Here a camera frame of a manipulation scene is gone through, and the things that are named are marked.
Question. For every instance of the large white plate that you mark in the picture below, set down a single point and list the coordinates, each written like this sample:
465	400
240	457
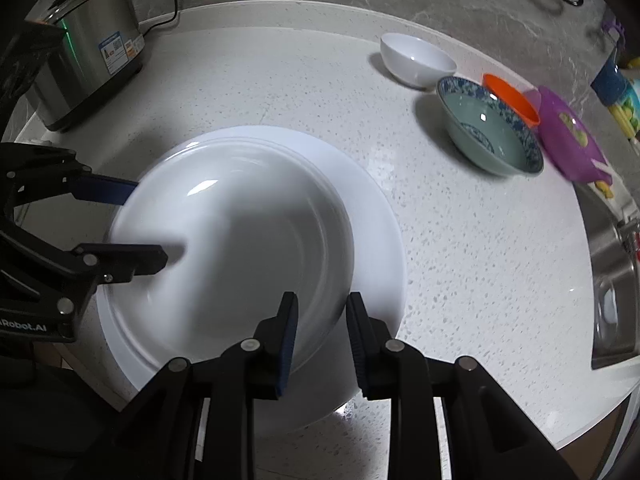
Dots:
375	240

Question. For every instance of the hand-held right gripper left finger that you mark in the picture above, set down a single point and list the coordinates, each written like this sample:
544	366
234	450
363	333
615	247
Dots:
289	340

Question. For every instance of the purple peeler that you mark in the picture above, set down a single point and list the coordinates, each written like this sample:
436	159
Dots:
612	27

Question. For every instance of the yellow sponge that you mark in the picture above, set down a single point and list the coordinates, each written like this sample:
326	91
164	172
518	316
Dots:
605	189

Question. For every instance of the stainless steel sink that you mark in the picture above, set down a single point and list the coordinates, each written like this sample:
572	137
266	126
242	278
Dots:
615	280

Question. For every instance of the blue cup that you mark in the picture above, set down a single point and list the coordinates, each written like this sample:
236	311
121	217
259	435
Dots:
610	82

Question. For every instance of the blue patterned ceramic bowl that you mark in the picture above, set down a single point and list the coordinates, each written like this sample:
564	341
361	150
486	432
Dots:
480	125

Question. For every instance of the chrome faucet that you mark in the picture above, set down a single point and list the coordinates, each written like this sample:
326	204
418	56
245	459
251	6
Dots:
631	240

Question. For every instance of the white plastic spoon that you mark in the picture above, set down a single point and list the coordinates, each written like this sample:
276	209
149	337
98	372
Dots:
600	167

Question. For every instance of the green vegetable piece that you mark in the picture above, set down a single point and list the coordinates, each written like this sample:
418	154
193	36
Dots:
579	135

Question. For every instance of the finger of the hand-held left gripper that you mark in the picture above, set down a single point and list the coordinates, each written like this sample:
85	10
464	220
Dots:
105	191
130	259

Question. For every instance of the purple plastic basin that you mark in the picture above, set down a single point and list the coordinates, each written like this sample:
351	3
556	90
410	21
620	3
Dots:
560	145

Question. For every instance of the yellow dish soap bottle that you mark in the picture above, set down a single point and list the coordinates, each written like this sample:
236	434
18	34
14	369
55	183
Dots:
630	115

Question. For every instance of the white bowl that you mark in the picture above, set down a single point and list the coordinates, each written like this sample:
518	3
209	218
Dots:
415	60

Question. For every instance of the orange bowl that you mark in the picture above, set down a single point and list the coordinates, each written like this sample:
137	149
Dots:
510	97

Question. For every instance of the stainless steel rice cooker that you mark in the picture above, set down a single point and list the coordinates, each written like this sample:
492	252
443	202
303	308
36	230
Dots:
100	35

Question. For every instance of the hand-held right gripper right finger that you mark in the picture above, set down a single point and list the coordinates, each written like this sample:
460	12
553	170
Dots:
357	345

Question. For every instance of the medium white plate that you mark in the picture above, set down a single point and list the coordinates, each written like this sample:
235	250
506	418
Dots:
240	240

